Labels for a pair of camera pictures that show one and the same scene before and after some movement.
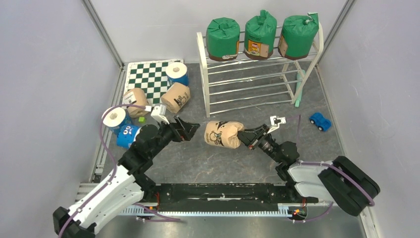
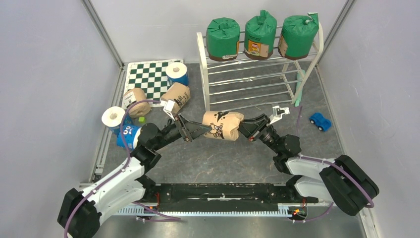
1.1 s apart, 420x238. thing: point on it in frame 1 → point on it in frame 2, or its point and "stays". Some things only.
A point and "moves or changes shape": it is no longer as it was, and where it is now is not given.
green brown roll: x=297 y=34 stays
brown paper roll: x=223 y=134 moves or changes shape
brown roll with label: x=136 y=96 stays
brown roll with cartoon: x=176 y=97 stays
